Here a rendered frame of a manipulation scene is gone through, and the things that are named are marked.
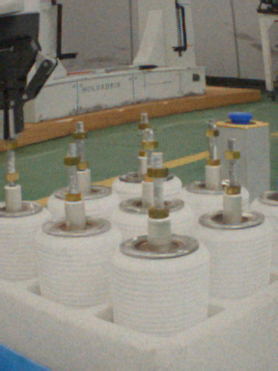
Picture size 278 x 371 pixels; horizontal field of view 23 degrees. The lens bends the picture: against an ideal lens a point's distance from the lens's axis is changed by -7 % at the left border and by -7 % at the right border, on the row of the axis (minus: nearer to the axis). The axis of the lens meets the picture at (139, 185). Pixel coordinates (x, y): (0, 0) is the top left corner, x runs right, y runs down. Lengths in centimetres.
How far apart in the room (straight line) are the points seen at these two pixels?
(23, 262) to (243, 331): 28
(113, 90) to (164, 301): 309
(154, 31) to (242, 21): 206
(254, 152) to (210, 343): 48
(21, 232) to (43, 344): 15
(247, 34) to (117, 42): 152
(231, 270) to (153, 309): 12
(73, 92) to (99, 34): 378
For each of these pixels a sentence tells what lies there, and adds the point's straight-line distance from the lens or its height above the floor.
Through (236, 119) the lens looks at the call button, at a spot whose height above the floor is 32.
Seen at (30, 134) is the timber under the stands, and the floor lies 4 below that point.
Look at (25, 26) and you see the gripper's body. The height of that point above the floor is 48.
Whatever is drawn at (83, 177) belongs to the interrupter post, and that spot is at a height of 27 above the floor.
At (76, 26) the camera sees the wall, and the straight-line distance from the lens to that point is 744.
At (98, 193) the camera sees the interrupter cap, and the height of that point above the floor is 25.
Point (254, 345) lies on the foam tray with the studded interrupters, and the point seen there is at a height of 13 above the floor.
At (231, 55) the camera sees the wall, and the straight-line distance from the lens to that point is 636.
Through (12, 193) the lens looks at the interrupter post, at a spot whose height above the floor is 27.
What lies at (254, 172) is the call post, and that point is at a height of 24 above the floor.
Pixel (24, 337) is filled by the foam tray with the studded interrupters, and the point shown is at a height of 13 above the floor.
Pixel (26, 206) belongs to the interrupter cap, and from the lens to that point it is 88.
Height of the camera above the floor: 45
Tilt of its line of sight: 12 degrees down
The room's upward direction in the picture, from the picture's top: 2 degrees counter-clockwise
